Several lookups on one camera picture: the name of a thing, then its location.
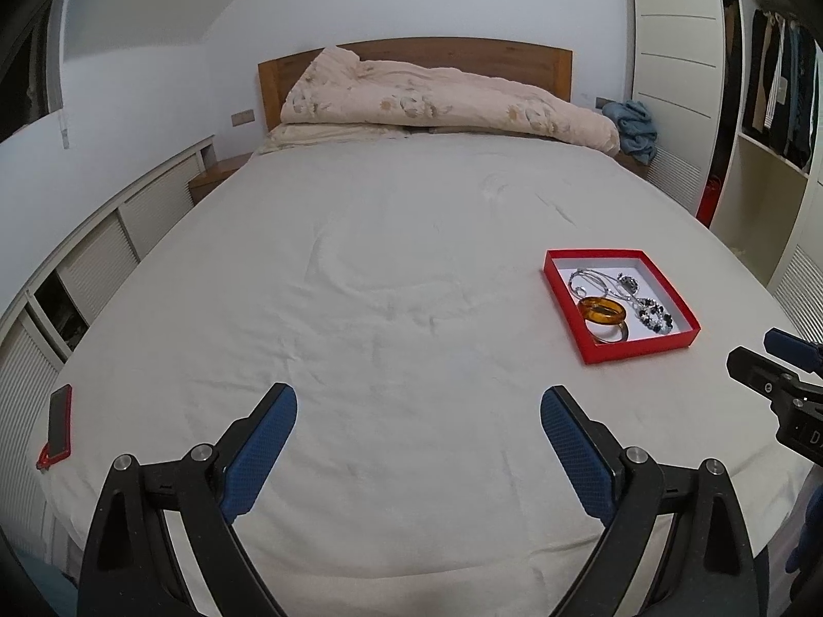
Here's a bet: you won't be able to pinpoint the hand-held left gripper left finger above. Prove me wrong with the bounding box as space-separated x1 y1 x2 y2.
77 382 298 617

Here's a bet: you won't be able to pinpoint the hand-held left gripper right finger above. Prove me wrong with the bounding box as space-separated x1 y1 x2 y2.
539 386 755 617

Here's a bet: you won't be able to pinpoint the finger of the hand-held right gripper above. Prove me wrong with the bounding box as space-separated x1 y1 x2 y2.
764 327 823 376
727 346 823 408

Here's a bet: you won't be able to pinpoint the red shallow jewelry box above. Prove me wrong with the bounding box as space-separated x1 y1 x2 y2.
543 247 702 367

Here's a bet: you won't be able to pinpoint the silver bangle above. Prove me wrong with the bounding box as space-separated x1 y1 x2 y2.
587 318 632 343

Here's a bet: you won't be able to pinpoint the amber bangle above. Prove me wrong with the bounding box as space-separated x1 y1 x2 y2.
576 296 630 326

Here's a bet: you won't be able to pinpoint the silver chain necklace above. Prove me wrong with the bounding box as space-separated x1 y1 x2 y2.
567 266 635 304

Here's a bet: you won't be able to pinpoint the person's right forearm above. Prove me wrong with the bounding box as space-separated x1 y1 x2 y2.
785 476 823 576

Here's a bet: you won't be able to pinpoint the phone in red case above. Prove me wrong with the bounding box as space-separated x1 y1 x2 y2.
36 384 74 470

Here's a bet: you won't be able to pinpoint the hanging clothes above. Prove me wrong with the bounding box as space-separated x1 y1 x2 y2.
739 6 822 169

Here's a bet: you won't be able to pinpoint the blue cloth heap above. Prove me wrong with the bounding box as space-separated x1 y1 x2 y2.
600 100 658 167

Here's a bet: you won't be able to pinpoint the cream pillow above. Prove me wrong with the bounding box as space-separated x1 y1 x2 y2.
256 122 414 156

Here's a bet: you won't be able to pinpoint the white wardrobe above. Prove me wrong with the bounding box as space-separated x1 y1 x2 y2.
626 0 823 338

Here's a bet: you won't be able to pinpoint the floral cream duvet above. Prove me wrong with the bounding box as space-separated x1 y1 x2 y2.
279 46 622 156

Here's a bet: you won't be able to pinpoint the wooden headboard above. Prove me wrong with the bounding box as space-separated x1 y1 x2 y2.
257 38 574 137

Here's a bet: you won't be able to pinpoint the window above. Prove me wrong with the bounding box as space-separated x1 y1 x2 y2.
0 0 66 142

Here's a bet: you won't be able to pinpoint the dark beaded bracelet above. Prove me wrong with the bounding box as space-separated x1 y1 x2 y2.
633 295 676 334

